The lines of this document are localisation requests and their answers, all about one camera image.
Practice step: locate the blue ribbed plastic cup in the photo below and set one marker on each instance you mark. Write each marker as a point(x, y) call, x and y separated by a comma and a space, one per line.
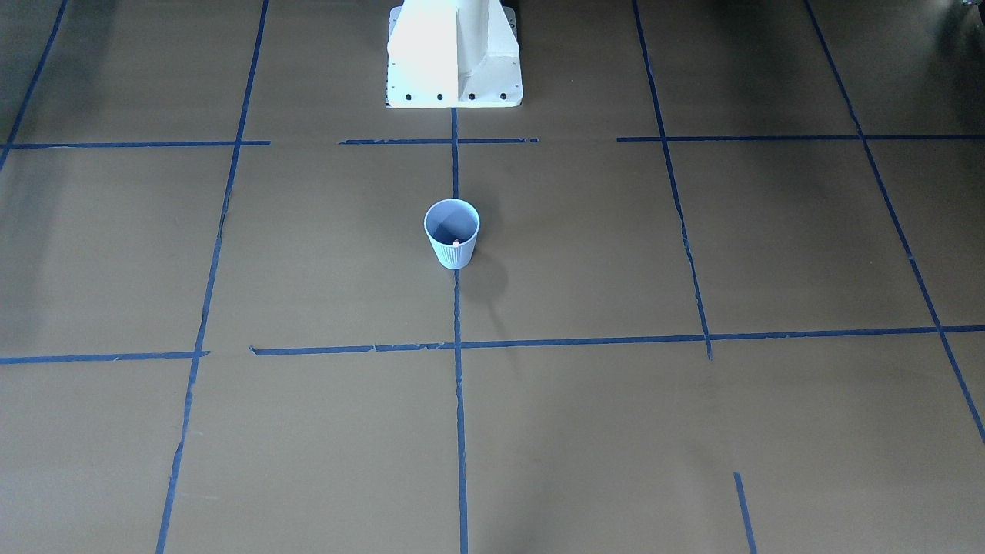
point(451, 219)

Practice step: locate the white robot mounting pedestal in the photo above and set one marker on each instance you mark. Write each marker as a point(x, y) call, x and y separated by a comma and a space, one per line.
point(453, 54)

